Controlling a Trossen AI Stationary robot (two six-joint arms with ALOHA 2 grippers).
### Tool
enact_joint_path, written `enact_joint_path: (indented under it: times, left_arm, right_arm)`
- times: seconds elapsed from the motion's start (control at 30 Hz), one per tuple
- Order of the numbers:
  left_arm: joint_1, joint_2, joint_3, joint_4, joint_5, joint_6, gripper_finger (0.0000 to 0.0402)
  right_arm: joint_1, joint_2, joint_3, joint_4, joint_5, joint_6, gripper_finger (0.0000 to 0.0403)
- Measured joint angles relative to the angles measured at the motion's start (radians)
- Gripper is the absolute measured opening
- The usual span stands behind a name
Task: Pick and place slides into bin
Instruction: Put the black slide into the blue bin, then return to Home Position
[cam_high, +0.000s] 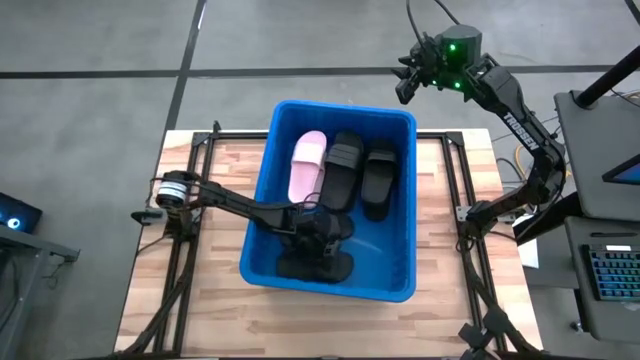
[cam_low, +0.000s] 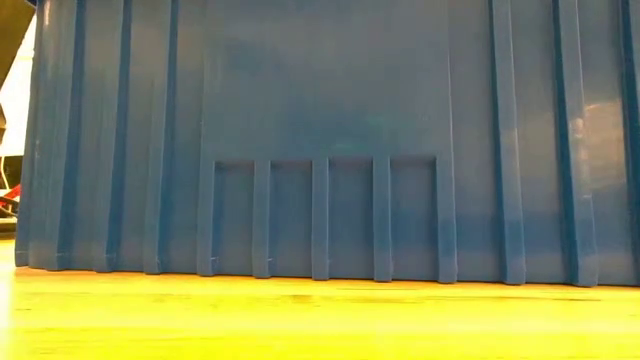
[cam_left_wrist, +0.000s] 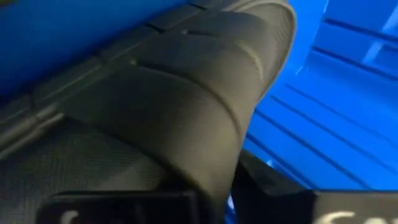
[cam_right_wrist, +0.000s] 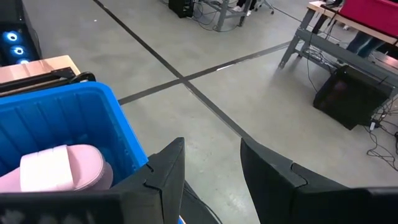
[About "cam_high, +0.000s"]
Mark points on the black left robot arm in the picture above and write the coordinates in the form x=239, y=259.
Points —
x=235, y=204

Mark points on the dark grey desk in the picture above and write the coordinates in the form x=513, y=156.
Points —
x=30, y=245

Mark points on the grey keyboard tray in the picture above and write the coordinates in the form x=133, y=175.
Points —
x=580, y=310

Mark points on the black aluminium table frame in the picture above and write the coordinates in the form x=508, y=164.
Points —
x=451, y=138

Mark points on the white paper sheet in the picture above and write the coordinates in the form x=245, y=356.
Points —
x=530, y=255

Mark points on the large grey desk tray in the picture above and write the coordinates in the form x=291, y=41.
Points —
x=590, y=160

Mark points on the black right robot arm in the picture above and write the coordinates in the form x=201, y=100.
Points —
x=525, y=135

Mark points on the black screen device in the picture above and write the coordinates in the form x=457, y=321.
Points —
x=627, y=174

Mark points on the black desk support bar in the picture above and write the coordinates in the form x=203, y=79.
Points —
x=547, y=220

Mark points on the backlit black keyboard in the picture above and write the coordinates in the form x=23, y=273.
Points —
x=615, y=272

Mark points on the black computer blue light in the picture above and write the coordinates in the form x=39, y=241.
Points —
x=20, y=212

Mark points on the pink slide sandal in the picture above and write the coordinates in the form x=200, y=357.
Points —
x=307, y=170

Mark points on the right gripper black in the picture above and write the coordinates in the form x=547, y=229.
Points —
x=427, y=62

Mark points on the blue plastic bin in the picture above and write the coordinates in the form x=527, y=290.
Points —
x=380, y=260

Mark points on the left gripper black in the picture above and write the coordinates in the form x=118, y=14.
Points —
x=312, y=232

